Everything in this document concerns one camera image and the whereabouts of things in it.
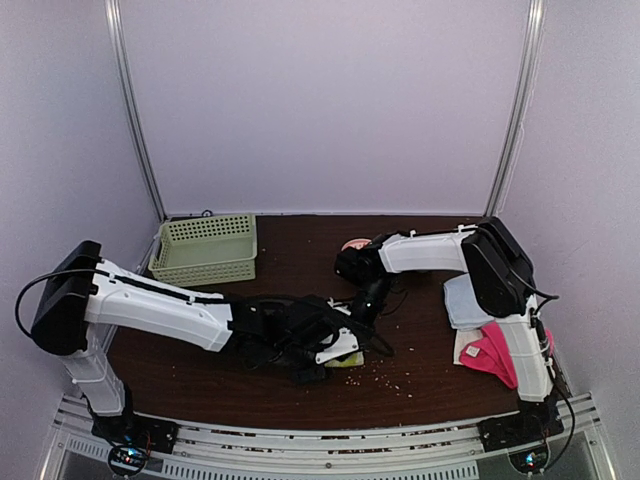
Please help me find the green perforated plastic basket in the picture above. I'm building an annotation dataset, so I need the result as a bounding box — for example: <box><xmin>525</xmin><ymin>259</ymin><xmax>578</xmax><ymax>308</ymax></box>
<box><xmin>148</xmin><ymin>214</ymin><xmax>258</xmax><ymax>288</ymax></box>

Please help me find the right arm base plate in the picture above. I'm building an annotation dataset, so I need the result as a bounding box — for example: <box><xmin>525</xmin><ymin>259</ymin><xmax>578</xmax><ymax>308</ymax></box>
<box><xmin>477</xmin><ymin>413</ymin><xmax>564</xmax><ymax>475</ymax></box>

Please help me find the aluminium frame post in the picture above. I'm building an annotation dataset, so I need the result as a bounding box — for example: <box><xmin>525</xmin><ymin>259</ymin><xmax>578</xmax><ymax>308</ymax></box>
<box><xmin>484</xmin><ymin>0</ymin><xmax>546</xmax><ymax>216</ymax></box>
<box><xmin>104</xmin><ymin>0</ymin><xmax>167</xmax><ymax>223</ymax></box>

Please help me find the pink towel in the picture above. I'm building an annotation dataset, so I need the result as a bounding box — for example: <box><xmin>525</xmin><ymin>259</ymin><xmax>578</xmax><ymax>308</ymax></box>
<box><xmin>459</xmin><ymin>321</ymin><xmax>555</xmax><ymax>389</ymax></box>

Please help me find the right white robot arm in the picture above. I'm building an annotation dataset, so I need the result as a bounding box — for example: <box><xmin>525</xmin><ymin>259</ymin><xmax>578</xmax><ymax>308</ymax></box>
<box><xmin>334</xmin><ymin>217</ymin><xmax>558</xmax><ymax>442</ymax></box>

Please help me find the red white patterned bowl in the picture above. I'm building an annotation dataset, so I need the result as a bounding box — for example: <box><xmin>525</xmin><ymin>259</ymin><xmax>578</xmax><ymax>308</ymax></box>
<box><xmin>341</xmin><ymin>238</ymin><xmax>372</xmax><ymax>251</ymax></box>

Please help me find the light blue towel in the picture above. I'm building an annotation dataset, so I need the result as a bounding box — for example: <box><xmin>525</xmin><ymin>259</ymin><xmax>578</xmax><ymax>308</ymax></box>
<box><xmin>443</xmin><ymin>274</ymin><xmax>494</xmax><ymax>331</ymax></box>

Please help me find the left aluminium frame post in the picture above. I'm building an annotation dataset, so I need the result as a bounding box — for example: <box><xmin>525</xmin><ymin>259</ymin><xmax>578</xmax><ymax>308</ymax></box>
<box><xmin>104</xmin><ymin>0</ymin><xmax>167</xmax><ymax>223</ymax></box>

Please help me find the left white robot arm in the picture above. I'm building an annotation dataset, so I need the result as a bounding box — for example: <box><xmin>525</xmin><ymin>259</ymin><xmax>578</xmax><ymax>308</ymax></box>
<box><xmin>14</xmin><ymin>240</ymin><xmax>393</xmax><ymax>444</ymax></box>

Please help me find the green lemon pattern towel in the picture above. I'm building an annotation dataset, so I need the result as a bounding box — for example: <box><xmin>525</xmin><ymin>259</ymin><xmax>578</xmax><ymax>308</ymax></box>
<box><xmin>324</xmin><ymin>352</ymin><xmax>365</xmax><ymax>369</ymax></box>

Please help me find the cream white towel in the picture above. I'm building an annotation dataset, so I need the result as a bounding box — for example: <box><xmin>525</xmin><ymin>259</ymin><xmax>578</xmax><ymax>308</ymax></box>
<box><xmin>453</xmin><ymin>329</ymin><xmax>483</xmax><ymax>366</ymax></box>

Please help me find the right aluminium frame post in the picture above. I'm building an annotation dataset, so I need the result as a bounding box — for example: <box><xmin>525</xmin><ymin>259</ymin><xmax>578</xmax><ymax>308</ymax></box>
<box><xmin>484</xmin><ymin>0</ymin><xmax>546</xmax><ymax>216</ymax></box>

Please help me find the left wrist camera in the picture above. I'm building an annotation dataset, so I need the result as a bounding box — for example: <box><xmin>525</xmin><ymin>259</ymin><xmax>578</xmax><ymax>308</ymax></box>
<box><xmin>315</xmin><ymin>328</ymin><xmax>360</xmax><ymax>365</ymax></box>

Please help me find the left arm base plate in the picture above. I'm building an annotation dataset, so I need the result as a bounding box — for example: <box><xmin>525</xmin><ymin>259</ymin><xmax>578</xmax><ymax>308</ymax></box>
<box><xmin>91</xmin><ymin>413</ymin><xmax>179</xmax><ymax>478</ymax></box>

